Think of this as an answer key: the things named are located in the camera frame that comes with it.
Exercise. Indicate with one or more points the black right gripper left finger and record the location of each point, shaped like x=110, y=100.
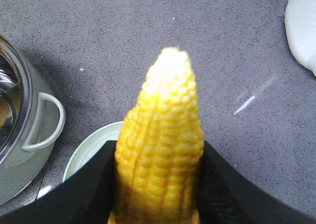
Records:
x=84, y=198

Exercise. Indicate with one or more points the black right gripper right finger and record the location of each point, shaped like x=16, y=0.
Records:
x=227, y=197

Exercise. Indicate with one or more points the light green plate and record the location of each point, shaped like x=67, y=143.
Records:
x=90, y=146

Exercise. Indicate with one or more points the green electric cooking pot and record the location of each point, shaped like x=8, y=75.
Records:
x=31, y=119

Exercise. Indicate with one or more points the white appliance at right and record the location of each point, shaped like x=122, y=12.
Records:
x=300, y=28

